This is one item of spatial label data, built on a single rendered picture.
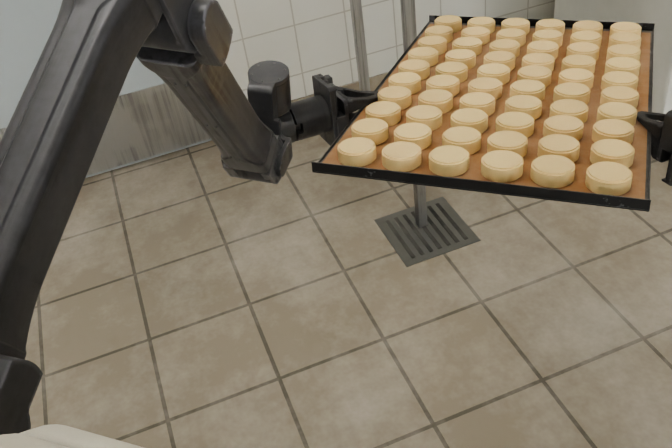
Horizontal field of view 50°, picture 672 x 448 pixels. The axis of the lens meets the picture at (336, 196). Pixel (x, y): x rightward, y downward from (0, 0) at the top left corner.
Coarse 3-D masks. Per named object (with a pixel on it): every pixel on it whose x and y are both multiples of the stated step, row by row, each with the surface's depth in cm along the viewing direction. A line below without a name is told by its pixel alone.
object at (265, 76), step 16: (256, 64) 101; (272, 64) 101; (256, 80) 98; (272, 80) 98; (288, 80) 100; (256, 96) 98; (272, 96) 97; (288, 96) 101; (256, 112) 100; (272, 112) 99; (272, 128) 101; (288, 144) 101; (288, 160) 102
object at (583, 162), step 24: (432, 24) 139; (600, 48) 121; (648, 48) 120; (432, 72) 118; (552, 72) 114; (600, 72) 113; (648, 72) 111; (456, 96) 109; (504, 96) 108; (552, 96) 107; (600, 96) 105; (336, 144) 99; (384, 144) 98; (432, 144) 97; (528, 144) 95; (384, 168) 92; (480, 168) 90; (528, 168) 89; (576, 168) 88
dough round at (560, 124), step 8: (552, 120) 96; (560, 120) 95; (568, 120) 95; (576, 120) 95; (544, 128) 95; (552, 128) 94; (560, 128) 93; (568, 128) 93; (576, 128) 93; (544, 136) 95; (576, 136) 93
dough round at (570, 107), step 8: (552, 104) 100; (560, 104) 100; (568, 104) 99; (576, 104) 99; (584, 104) 99; (552, 112) 99; (560, 112) 98; (568, 112) 97; (576, 112) 97; (584, 112) 97; (584, 120) 98
